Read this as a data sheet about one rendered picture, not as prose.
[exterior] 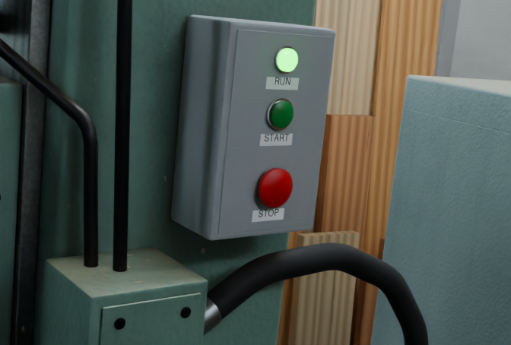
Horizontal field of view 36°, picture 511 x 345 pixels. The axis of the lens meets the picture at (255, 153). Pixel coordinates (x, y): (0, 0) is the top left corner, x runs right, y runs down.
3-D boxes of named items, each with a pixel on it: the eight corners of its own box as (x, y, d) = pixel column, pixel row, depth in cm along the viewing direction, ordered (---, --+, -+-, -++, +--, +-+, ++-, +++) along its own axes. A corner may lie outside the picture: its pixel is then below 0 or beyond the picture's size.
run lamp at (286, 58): (272, 72, 57) (275, 45, 57) (293, 74, 58) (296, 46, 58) (277, 74, 56) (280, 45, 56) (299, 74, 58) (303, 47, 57)
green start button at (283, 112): (264, 129, 58) (268, 97, 57) (290, 129, 59) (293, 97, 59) (269, 131, 57) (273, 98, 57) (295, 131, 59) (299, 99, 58)
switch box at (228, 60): (168, 219, 62) (185, 14, 59) (269, 211, 68) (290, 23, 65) (210, 243, 57) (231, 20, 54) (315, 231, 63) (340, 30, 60)
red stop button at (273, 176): (253, 207, 58) (257, 167, 58) (284, 204, 60) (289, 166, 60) (261, 210, 58) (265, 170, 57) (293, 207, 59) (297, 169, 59)
